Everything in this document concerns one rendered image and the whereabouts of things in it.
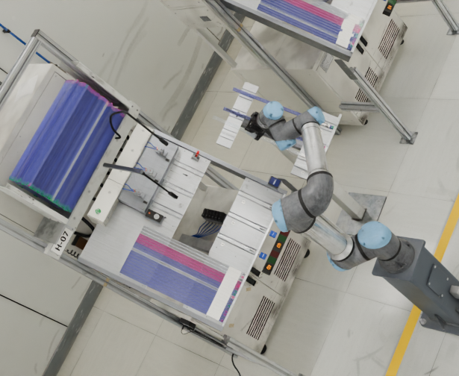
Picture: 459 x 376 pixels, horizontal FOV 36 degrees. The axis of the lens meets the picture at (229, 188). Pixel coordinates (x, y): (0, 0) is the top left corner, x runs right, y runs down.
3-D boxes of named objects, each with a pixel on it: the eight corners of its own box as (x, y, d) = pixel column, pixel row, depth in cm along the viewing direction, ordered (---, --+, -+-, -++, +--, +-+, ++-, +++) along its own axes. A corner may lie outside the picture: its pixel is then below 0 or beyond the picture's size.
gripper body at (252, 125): (250, 115, 305) (257, 107, 293) (268, 124, 306) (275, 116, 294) (243, 130, 303) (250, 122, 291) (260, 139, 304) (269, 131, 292)
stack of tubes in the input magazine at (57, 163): (126, 113, 314) (81, 78, 297) (70, 213, 302) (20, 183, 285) (110, 112, 323) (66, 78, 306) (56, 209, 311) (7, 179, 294)
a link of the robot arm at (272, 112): (272, 122, 277) (262, 104, 277) (264, 130, 287) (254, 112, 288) (289, 115, 279) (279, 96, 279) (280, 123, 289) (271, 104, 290)
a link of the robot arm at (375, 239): (403, 253, 277) (386, 238, 269) (372, 265, 283) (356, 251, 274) (396, 228, 285) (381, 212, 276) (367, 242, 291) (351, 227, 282)
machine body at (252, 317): (317, 245, 393) (252, 192, 354) (265, 362, 375) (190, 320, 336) (238, 227, 440) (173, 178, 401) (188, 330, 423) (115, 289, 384)
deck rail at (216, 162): (286, 194, 330) (287, 191, 324) (284, 198, 329) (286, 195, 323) (150, 130, 335) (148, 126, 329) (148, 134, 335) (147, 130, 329)
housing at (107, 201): (155, 138, 336) (154, 128, 322) (107, 229, 323) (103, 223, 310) (140, 131, 336) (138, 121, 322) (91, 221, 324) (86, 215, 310)
